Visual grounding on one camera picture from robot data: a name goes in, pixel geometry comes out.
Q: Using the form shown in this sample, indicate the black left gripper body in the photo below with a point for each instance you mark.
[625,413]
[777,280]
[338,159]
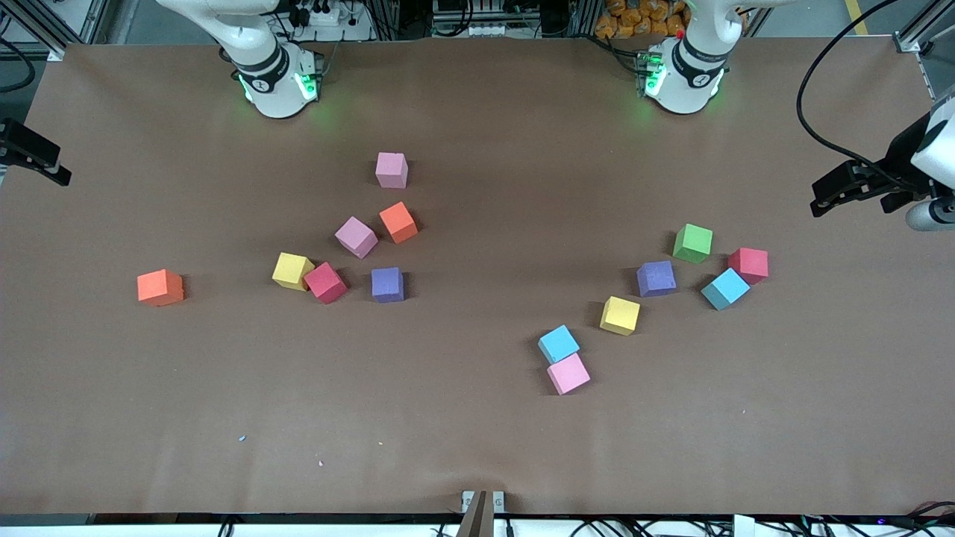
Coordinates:
[900,162]

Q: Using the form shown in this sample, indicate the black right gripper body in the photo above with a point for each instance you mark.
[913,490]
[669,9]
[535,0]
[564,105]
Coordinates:
[24,146]

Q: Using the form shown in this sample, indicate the purple foam cube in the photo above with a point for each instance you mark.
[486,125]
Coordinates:
[387,285]
[656,278]

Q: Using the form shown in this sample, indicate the yellow foam cube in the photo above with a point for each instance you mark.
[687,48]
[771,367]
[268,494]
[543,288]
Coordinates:
[620,315]
[292,271]

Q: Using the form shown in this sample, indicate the red foam cube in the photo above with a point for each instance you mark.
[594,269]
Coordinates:
[324,283]
[748,265]

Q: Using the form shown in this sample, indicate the blue foam cube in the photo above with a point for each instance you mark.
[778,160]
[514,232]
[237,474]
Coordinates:
[558,344]
[724,289]

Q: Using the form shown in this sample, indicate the pink foam cube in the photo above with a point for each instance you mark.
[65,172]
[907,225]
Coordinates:
[568,374]
[356,237]
[391,170]

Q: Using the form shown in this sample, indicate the orange foam cube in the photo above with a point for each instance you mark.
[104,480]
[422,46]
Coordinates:
[398,222]
[160,288]

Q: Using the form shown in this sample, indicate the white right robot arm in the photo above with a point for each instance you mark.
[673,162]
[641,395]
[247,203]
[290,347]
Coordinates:
[276,89]

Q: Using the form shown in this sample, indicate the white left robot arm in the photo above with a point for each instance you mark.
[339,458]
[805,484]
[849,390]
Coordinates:
[683,82]

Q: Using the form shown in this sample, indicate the green foam cube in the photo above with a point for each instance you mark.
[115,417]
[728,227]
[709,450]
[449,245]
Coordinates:
[692,243]

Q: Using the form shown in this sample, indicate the large table cover sheet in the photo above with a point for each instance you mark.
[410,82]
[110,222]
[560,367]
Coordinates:
[149,410]

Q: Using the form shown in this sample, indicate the pile of orange toys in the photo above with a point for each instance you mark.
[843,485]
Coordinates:
[642,19]

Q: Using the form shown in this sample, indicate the white power strip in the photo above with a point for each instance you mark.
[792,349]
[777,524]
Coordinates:
[321,13]

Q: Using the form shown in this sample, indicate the dark equipment rack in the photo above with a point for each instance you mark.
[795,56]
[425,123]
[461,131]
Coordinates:
[522,15]

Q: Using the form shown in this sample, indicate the aluminium frame profile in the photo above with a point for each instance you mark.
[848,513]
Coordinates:
[56,52]
[906,43]

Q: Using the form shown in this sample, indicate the front camera mount post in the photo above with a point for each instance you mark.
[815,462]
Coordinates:
[477,522]

